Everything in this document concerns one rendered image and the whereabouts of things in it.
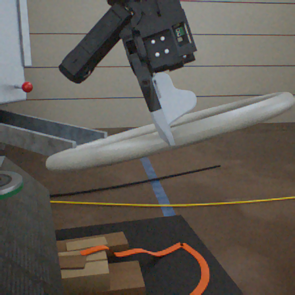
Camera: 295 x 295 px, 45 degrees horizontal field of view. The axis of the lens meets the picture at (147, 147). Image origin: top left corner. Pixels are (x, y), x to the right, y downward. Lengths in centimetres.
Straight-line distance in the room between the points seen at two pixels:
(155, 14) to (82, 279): 159
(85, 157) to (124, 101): 541
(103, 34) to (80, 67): 5
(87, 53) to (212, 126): 19
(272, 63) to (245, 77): 52
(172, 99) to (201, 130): 7
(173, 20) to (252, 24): 597
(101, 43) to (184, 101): 12
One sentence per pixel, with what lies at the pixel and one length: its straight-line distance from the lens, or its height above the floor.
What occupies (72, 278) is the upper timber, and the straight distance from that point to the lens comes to 190.
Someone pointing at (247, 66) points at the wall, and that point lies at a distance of 639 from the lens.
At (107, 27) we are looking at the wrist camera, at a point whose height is 131.
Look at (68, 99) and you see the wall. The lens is 592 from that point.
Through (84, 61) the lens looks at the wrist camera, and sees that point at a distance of 46.
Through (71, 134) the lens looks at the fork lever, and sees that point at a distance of 97.
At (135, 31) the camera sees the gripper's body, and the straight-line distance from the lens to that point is 46.
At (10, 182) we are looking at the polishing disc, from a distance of 122.
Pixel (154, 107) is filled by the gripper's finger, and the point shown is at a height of 122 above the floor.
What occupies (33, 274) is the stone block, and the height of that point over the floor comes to 69.
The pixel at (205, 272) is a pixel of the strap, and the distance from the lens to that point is 224.
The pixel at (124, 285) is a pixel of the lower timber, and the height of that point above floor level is 10.
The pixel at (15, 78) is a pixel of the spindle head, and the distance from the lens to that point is 114.
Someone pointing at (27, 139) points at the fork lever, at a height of 107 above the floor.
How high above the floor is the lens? 129
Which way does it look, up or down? 16 degrees down
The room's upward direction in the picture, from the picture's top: straight up
